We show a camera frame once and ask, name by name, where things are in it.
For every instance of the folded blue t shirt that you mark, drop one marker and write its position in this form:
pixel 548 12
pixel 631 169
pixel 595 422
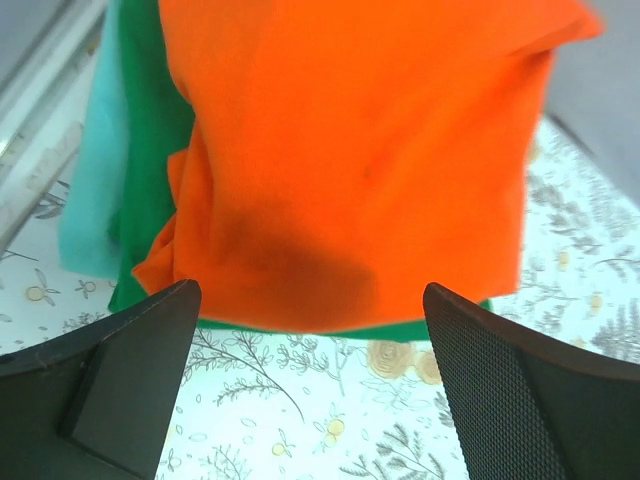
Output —
pixel 85 244

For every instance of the aluminium frame rail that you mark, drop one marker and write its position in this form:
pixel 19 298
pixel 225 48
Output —
pixel 42 111

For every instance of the orange t shirt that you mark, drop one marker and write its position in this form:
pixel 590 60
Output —
pixel 449 119

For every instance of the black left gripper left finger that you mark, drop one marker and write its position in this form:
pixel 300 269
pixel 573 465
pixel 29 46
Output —
pixel 96 403

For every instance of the folded green t shirt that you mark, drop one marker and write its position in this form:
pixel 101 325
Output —
pixel 145 175

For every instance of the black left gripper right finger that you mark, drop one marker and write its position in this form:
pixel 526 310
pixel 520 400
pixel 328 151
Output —
pixel 527 406

